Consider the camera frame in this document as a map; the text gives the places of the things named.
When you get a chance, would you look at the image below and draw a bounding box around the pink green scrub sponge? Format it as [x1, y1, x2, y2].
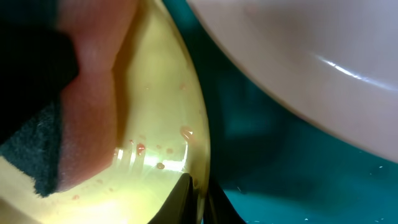
[1, 0, 137, 197]

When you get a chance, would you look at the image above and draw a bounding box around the teal plastic tray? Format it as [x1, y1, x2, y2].
[165, 0, 397, 224]

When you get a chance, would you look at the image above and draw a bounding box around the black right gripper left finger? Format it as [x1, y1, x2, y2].
[148, 173, 197, 224]

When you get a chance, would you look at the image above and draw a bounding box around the yellow-green plate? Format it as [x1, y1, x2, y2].
[1, 1, 210, 224]

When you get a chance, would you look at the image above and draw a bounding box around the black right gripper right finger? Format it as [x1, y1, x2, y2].
[203, 177, 246, 224]

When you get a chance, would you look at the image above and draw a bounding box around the white plate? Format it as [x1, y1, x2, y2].
[188, 0, 397, 161]

